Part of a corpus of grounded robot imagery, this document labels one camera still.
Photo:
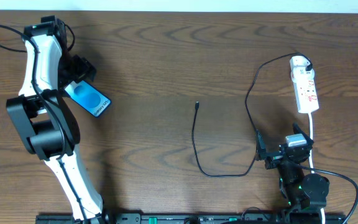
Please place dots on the blue Galaxy smartphone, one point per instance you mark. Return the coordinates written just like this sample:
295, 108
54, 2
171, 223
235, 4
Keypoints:
88, 97

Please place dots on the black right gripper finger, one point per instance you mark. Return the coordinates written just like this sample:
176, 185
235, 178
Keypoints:
298, 130
260, 147

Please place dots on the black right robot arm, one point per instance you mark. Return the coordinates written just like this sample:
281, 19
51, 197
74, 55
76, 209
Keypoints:
304, 192

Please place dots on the white USB charger adapter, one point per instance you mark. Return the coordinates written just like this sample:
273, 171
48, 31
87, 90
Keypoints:
300, 74

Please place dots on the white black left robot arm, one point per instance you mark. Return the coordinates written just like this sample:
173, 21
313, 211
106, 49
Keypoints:
45, 124

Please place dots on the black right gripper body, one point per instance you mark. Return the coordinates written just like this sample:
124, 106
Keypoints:
279, 154

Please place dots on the white power strip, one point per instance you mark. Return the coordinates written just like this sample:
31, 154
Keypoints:
305, 92

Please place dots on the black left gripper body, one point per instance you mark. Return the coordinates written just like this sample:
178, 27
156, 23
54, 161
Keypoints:
81, 66

